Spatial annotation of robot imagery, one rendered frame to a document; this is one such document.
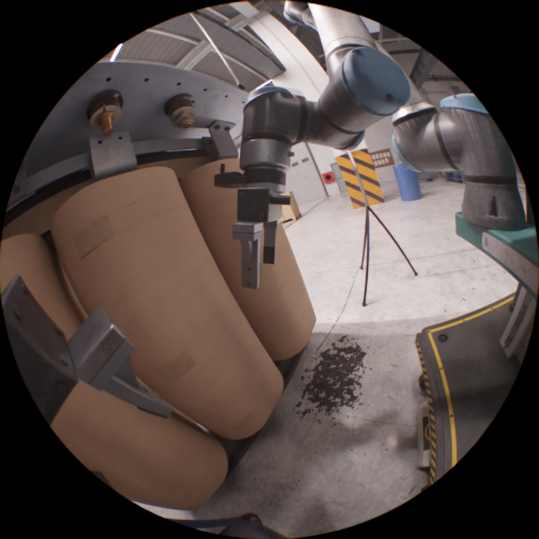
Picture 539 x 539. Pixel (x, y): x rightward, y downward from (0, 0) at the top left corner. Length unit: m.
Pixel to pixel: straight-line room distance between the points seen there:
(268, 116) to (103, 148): 0.40
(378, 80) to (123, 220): 0.45
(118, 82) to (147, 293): 0.55
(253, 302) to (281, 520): 0.95
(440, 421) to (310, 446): 0.54
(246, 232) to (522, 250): 0.45
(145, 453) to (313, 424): 0.68
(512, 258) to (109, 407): 0.80
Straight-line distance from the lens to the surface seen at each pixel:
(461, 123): 0.47
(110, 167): 0.50
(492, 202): 0.45
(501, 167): 0.46
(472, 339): 0.75
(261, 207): 0.26
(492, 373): 0.71
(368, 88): 0.23
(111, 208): 0.41
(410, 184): 4.67
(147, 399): 0.15
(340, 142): 0.36
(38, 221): 0.58
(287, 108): 0.33
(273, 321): 0.72
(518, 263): 0.41
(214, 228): 0.60
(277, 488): 0.92
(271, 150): 0.29
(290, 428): 0.94
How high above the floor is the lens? 0.86
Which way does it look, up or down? 19 degrees down
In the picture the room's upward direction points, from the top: 24 degrees counter-clockwise
